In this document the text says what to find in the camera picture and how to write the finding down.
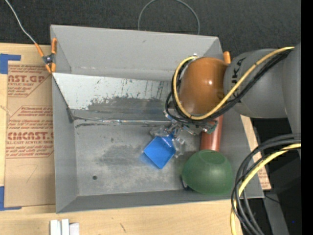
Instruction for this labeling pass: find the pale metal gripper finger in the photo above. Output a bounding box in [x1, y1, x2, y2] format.
[150, 125, 176, 139]
[172, 131, 186, 158]

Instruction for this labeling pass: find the blue flat block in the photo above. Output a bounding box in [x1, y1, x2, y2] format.
[142, 135, 177, 170]

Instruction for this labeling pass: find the red-brown flat block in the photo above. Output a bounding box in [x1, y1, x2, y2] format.
[199, 115, 224, 153]

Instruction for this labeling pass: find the green bowl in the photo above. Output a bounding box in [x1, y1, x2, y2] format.
[180, 149, 234, 196]

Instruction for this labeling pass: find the grey metal bin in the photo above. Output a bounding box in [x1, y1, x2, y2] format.
[49, 24, 265, 214]

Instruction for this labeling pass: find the brown cardboard board red print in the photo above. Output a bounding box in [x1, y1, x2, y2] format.
[0, 42, 57, 212]

